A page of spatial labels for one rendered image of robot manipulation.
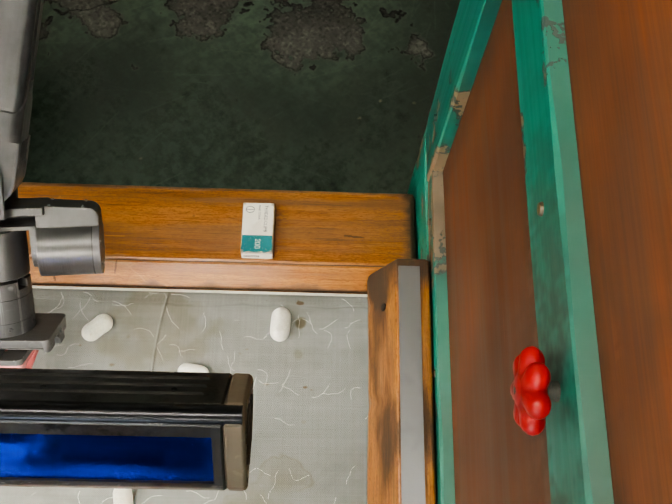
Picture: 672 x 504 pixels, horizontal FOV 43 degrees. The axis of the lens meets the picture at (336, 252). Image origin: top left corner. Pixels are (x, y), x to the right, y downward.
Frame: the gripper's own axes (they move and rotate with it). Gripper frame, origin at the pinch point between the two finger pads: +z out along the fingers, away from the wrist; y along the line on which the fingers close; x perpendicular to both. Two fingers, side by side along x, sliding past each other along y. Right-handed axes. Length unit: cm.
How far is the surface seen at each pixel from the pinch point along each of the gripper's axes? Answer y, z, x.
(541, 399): 41, -25, -42
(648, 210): 43, -35, -44
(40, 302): -0.1, -7.0, 11.0
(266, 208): 24.9, -17.2, 14.3
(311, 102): 30, -12, 114
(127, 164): -10, 0, 103
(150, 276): 12.0, -9.7, 12.2
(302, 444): 29.2, 4.8, 1.0
